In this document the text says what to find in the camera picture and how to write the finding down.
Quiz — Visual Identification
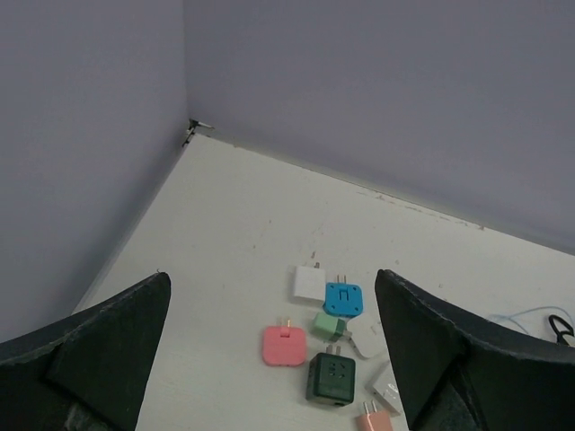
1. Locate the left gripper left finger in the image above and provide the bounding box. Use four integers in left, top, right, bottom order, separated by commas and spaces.
1, 272, 171, 430

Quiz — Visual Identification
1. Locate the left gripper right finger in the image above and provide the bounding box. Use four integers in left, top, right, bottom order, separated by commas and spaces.
375, 269, 574, 430

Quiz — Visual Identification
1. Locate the thin light blue cable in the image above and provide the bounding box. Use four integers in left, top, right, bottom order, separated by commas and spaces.
487, 306, 575, 336

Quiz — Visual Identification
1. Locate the orange plug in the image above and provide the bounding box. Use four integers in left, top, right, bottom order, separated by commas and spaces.
355, 400, 394, 431

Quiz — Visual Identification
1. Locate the white folding extension socket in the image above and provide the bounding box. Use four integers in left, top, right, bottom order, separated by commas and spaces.
347, 312, 386, 359

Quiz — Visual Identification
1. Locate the dark green cube charger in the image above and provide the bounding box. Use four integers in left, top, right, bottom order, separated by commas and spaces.
305, 345, 356, 407

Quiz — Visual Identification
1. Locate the blue adapter plug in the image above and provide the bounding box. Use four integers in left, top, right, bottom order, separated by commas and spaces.
323, 278, 364, 318

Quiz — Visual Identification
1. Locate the light green plug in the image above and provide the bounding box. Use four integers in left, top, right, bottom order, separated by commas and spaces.
310, 312, 351, 342

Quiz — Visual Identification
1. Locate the white charger plug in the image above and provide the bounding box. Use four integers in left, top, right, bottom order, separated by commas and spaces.
291, 262, 326, 303

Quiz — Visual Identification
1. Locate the pink adapter plug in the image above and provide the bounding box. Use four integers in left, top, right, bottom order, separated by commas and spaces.
261, 318, 307, 367

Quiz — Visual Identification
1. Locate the black coiled cable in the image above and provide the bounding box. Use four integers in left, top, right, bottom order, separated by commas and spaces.
546, 312, 575, 347

